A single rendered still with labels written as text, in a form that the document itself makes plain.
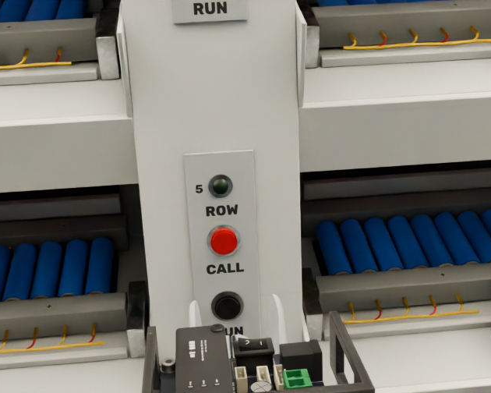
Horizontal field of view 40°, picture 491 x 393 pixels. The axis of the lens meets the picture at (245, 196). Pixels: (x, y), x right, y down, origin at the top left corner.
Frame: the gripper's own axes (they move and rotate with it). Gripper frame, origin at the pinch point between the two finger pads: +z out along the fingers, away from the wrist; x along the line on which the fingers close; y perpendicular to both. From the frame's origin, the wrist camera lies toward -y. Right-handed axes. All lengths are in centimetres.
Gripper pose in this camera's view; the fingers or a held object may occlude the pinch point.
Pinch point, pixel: (234, 364)
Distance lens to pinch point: 36.5
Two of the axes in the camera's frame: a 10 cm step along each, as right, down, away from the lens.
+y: -0.5, -9.5, -3.0
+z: -0.9, -3.0, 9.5
